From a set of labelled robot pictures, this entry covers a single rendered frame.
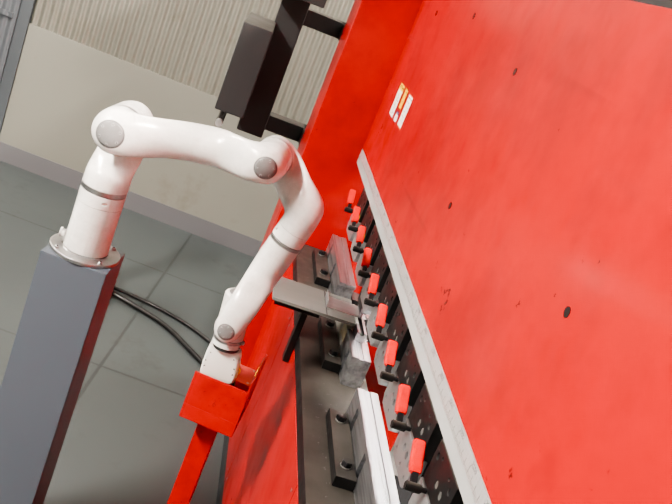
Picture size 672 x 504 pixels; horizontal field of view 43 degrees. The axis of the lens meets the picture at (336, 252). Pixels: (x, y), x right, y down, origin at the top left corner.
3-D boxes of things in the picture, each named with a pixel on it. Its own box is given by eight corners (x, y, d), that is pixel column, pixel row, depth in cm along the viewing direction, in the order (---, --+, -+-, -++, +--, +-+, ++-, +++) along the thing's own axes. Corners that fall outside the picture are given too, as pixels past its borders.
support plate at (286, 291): (272, 276, 268) (273, 273, 268) (350, 302, 273) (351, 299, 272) (272, 299, 251) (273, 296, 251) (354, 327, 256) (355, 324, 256)
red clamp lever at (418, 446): (414, 435, 154) (406, 488, 149) (434, 442, 155) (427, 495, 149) (410, 438, 155) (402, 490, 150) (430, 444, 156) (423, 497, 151)
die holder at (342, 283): (323, 254, 342) (332, 233, 339) (337, 259, 343) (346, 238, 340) (330, 305, 296) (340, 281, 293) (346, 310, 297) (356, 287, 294)
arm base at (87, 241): (37, 250, 221) (56, 185, 215) (63, 228, 239) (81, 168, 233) (107, 276, 222) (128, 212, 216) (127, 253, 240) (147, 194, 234)
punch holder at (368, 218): (349, 247, 288) (368, 203, 283) (373, 255, 290) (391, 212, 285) (353, 263, 274) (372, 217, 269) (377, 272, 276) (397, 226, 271)
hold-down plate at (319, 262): (311, 254, 337) (314, 247, 336) (324, 258, 338) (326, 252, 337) (313, 283, 309) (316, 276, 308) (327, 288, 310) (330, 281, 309)
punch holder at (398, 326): (372, 358, 214) (398, 301, 209) (403, 368, 215) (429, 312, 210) (379, 387, 200) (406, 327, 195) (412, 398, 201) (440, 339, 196)
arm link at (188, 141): (104, 141, 226) (82, 153, 210) (109, 96, 222) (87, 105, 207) (288, 181, 225) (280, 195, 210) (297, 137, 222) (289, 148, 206)
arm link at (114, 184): (73, 186, 219) (99, 99, 211) (98, 171, 236) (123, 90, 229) (118, 204, 219) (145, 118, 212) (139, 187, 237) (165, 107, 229)
